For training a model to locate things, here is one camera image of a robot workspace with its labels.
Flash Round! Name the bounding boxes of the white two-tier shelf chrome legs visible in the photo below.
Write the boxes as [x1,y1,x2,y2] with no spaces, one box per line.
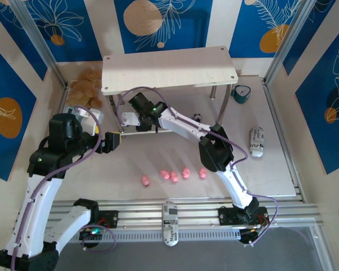
[100,46,239,139]

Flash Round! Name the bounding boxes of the light blue calculator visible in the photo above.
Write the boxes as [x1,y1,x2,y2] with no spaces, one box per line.
[64,105,106,124]

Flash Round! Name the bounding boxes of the brown plush toy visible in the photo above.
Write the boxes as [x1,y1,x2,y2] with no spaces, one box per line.
[66,68,103,110]

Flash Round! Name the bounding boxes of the teal alarm clock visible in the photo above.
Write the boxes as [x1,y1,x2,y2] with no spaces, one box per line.
[231,84,252,104]

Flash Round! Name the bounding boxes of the newspaper print pencil case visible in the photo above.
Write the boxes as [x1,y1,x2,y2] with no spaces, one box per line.
[248,126,264,159]
[161,200,179,247]

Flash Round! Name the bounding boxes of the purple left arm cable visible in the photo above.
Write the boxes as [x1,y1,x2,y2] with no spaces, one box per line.
[10,105,116,271]

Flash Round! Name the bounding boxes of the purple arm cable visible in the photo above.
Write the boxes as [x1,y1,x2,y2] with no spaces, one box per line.
[116,86,279,248]
[10,105,116,271]

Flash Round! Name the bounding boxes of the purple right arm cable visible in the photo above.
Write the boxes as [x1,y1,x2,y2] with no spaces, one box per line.
[116,86,279,248]

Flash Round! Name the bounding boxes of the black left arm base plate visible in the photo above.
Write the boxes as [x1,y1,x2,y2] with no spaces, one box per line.
[89,210,120,230]

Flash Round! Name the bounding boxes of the aluminium rail frame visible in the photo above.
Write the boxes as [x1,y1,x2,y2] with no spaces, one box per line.
[12,197,320,235]

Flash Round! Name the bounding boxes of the white slotted cable duct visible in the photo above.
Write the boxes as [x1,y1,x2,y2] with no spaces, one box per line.
[24,228,242,244]

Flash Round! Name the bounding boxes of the aluminium corner post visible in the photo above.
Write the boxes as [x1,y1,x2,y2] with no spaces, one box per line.
[264,0,310,85]
[10,0,68,90]

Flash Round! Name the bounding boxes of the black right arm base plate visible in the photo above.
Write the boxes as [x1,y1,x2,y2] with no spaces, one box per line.
[218,206,270,226]

